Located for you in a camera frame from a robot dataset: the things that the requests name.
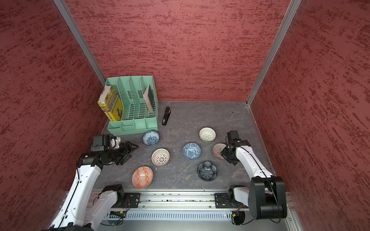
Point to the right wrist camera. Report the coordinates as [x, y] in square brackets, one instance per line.
[233, 136]

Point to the pink striped bowl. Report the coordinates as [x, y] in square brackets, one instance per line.
[217, 149]

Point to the green plastic desk organizer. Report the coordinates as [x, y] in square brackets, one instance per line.
[136, 118]

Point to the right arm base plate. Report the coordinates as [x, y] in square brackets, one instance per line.
[222, 201]

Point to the aluminium mounting rail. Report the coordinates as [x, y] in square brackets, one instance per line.
[175, 200]

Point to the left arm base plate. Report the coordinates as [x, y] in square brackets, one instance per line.
[131, 200]

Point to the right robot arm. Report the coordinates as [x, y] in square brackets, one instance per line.
[265, 198]

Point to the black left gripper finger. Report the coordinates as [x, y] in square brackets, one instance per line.
[130, 147]
[123, 159]

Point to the blue swirl pattern bowl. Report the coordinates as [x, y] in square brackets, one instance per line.
[191, 151]

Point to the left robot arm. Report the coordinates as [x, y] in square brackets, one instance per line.
[74, 214]

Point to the white green pattern bowl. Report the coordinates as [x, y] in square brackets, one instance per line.
[207, 134]

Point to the dark flower-shaped bowl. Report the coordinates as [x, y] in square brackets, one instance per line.
[207, 171]

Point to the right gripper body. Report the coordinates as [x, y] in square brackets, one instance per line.
[230, 156]

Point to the orange white pattern bowl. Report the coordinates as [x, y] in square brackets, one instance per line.
[142, 177]

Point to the blue floral rimmed bowl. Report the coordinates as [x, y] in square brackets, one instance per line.
[150, 138]

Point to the white brown lattice bowl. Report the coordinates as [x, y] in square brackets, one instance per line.
[160, 157]

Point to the yellow book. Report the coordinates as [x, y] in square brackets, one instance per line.
[110, 102]

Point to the black stapler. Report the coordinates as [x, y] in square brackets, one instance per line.
[166, 116]

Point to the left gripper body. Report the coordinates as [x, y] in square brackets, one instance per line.
[116, 154]

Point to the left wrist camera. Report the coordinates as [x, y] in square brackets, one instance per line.
[105, 142]

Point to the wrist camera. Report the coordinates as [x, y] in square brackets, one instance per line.
[105, 142]
[233, 136]

